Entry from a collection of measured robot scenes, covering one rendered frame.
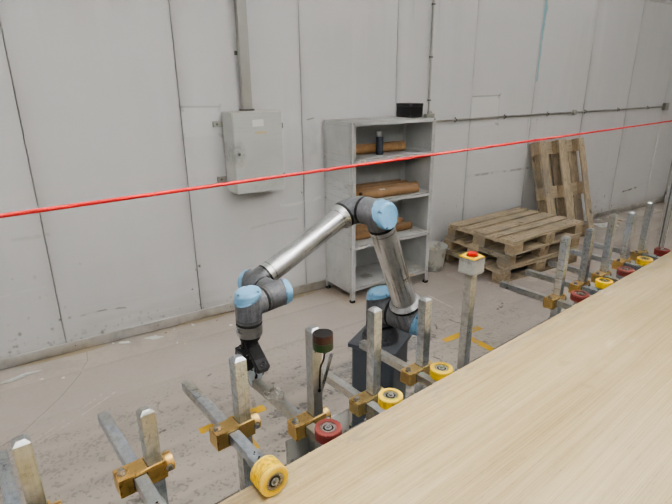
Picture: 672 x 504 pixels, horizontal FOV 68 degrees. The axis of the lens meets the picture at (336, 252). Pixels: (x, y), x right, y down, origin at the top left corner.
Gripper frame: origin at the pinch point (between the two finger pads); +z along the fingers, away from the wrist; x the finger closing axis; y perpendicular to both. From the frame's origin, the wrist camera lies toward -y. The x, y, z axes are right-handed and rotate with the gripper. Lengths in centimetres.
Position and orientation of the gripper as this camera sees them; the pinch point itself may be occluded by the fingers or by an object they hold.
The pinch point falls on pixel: (255, 386)
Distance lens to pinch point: 186.3
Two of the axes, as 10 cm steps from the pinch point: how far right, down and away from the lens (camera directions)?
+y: -6.2, -2.8, 7.3
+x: -7.9, 2.1, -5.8
